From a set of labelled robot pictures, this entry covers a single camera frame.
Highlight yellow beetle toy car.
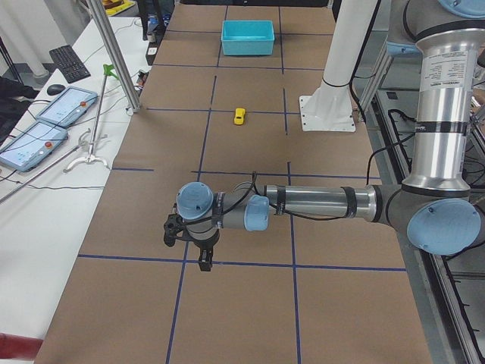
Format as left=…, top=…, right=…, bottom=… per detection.
left=233, top=108, right=246, bottom=126

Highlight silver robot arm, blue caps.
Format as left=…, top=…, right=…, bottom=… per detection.
left=164, top=1, right=484, bottom=271

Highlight silver reacher grabber pole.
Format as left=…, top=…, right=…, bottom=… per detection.
left=0, top=128, right=92, bottom=206

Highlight teach pendant tablet upper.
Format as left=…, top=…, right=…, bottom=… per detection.
left=36, top=86, right=98, bottom=127

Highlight teach pendant tablet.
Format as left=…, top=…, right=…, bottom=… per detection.
left=1, top=121, right=68, bottom=172
left=36, top=86, right=98, bottom=127

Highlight teach pendant tablet lower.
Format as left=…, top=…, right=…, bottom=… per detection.
left=1, top=121, right=68, bottom=172

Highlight teal plastic bin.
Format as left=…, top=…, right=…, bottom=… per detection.
left=221, top=20, right=275, bottom=56

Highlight black computer mouse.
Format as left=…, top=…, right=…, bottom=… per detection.
left=46, top=83, right=65, bottom=96

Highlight black keyboard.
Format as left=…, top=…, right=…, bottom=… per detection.
left=49, top=45, right=91, bottom=83

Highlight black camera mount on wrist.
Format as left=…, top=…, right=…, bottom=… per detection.
left=164, top=213, right=191, bottom=247

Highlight white pillar with base plate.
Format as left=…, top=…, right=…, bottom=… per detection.
left=299, top=0, right=382, bottom=133

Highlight aluminium frame post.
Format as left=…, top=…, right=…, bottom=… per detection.
left=86, top=0, right=141, bottom=112

